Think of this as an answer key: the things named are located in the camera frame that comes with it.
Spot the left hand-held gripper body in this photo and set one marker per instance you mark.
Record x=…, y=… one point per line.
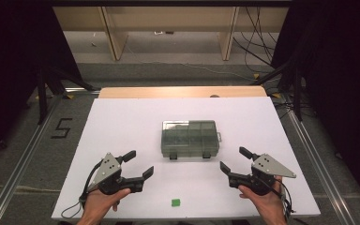
x=106, y=168

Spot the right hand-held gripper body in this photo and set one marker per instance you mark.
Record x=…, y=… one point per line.
x=267, y=167

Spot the small green block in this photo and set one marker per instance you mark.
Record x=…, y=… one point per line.
x=175, y=202

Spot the clear plastic compartment box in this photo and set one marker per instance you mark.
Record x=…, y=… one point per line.
x=189, y=139

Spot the person's left hand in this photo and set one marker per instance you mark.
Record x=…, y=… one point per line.
x=100, y=203

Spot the person's right hand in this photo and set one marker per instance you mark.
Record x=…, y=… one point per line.
x=268, y=204

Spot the white foam board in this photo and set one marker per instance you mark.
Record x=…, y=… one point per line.
x=137, y=125

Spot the yellow tape piece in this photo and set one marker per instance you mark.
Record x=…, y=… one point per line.
x=276, y=95
x=256, y=76
x=70, y=97

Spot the light wooden table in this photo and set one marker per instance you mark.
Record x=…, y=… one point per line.
x=168, y=92

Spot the black tripod stand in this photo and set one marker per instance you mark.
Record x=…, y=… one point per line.
x=297, y=93
x=42, y=97

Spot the dark curtain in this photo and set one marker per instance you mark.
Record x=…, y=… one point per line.
x=343, y=78
x=9, y=62

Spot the small white floor object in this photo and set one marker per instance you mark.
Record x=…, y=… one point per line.
x=158, y=32

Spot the light wooden desk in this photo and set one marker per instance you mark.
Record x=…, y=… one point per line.
x=168, y=18

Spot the aluminium floor rail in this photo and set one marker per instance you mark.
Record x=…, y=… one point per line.
x=322, y=175
x=18, y=175

